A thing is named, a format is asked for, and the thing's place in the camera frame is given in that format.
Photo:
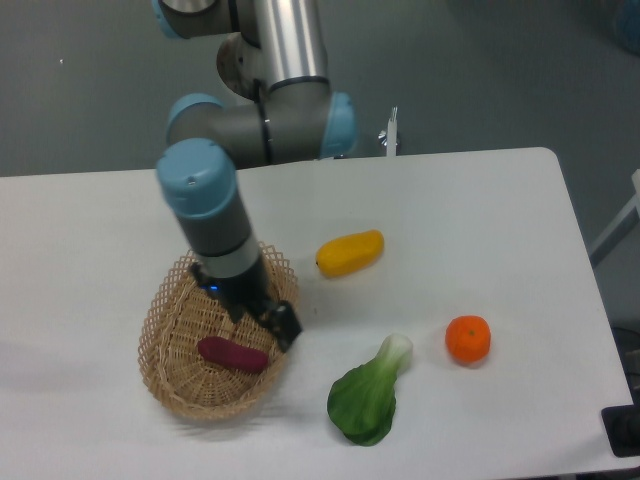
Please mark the orange tangerine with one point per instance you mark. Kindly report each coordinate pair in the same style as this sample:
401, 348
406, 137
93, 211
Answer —
468, 339

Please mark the woven wicker basket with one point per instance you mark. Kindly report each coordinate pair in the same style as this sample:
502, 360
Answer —
198, 362

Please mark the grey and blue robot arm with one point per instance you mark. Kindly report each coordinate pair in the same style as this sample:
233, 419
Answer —
290, 114

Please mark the yellow mango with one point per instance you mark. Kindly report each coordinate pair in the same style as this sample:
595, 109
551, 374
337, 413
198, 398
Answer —
351, 253

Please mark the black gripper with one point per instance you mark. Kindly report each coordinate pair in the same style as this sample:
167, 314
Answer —
248, 294

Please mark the white frame at right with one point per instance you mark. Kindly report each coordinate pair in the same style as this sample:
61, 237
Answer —
618, 228

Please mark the purple sweet potato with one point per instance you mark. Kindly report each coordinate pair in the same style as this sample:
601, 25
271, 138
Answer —
230, 355

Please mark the green bok choy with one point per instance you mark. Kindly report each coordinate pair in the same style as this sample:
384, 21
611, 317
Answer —
362, 403

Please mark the black device at table edge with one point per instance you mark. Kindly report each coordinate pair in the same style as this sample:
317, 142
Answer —
622, 429

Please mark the white metal mounting frame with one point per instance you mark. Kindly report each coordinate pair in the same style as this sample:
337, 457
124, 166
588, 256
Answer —
388, 139

